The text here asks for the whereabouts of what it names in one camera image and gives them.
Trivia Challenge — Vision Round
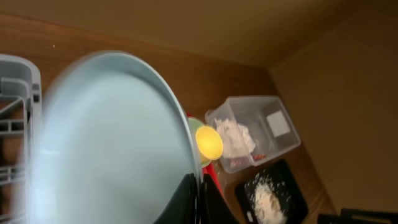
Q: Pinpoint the red snack wrapper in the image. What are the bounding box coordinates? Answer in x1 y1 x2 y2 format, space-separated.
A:
229 154 267 168

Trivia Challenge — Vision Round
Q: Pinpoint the grey dishwasher rack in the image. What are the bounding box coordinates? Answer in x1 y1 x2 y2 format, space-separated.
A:
1 54 42 223

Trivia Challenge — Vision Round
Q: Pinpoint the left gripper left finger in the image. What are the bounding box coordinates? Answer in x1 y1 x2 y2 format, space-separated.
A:
154 174 198 224

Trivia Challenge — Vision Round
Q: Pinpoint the red serving tray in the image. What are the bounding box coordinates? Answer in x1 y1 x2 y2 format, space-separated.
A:
187 113 224 197

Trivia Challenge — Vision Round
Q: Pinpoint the large light blue plate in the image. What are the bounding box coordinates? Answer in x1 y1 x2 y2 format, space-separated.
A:
26 51 201 223

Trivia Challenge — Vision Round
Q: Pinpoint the white napkin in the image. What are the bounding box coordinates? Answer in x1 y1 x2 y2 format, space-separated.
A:
215 119 256 159

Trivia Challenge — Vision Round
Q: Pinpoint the black waste tray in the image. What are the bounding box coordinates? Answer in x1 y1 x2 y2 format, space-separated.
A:
235 160 308 223

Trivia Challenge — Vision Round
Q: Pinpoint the clear plastic bin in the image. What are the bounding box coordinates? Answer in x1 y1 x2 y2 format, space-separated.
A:
205 96 301 174

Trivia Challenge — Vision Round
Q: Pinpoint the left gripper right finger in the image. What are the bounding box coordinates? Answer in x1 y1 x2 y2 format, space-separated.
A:
200 174 239 224

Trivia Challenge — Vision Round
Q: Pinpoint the leftover rice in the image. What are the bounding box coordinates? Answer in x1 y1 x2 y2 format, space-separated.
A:
244 172 290 224

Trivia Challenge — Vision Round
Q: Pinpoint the yellow cup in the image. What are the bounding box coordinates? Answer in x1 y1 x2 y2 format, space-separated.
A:
195 125 223 163

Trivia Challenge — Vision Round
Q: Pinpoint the green bowl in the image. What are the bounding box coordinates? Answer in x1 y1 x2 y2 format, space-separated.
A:
188 117 211 168

